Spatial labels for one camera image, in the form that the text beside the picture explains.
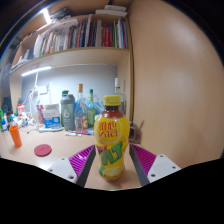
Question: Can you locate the white tube green cap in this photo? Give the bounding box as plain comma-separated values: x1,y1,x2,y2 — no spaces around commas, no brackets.
64,131,83,137

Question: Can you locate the white LED bar lamp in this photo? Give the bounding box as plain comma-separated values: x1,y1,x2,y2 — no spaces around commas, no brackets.
21,65,53,92

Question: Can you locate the white ceiling tube light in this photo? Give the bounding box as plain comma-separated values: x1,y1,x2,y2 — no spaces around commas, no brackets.
40,7,52,24

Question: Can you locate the brown mug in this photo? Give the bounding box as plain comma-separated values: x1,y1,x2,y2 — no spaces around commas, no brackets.
129,120,145,143

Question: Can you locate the yellow lemon tea bottle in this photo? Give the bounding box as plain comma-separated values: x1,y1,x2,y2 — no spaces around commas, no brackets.
93,94,131,183

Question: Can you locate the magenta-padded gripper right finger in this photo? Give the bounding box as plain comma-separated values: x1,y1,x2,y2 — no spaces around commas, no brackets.
129,143,182,187

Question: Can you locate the clear glass bottle white cap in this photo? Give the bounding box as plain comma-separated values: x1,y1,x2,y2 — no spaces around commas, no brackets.
113,77,127,116

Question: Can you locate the flat round red coaster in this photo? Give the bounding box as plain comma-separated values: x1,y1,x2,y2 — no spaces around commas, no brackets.
33,143,53,157

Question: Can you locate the orange plastic cup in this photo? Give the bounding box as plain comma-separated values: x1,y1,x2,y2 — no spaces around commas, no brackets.
8,124,23,148

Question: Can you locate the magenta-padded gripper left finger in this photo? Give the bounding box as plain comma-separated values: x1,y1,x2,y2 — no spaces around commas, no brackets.
47,144,97,188

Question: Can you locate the blue and white carton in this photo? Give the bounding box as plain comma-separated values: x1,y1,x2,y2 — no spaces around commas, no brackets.
42,103,62,129

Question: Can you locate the slim green glass bottle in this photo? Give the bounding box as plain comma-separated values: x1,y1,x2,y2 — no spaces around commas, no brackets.
86,88,97,128

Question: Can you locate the magenta pouch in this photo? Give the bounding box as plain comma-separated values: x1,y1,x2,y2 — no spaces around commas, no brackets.
37,104,45,124

